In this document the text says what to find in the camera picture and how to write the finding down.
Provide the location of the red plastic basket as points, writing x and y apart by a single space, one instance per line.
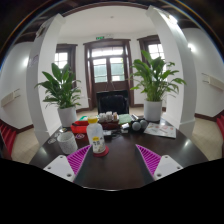
79 128

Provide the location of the white speckled cup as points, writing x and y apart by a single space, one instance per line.
67 143

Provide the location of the dark tray with small cups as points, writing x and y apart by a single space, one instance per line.
108 121

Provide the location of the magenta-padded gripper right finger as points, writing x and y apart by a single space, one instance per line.
166 166

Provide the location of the flat round red coaster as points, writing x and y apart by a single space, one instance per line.
106 152

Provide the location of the small round purple coaster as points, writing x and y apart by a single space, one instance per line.
80 136

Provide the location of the grey headphones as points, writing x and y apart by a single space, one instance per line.
139 125

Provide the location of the green plant in white pot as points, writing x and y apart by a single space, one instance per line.
153 78
61 88

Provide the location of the printed paper leaflet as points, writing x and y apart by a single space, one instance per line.
160 130

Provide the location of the black office chair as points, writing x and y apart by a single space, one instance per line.
112 102

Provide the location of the dark wooden double door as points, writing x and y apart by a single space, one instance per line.
108 66

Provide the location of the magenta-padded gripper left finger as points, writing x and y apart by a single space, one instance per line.
60 166

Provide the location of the white wall-mounted box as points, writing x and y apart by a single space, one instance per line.
9 97
213 81

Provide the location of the green exit sign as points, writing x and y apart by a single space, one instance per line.
100 38

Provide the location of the green and white package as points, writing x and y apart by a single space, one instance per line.
83 118

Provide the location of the dark-framed window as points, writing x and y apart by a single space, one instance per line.
61 58
155 50

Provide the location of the black flat device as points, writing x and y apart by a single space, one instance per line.
111 134

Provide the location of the clear bottle with yellow cap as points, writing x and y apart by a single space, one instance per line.
96 136

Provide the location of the green cloth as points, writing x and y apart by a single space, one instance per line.
125 119

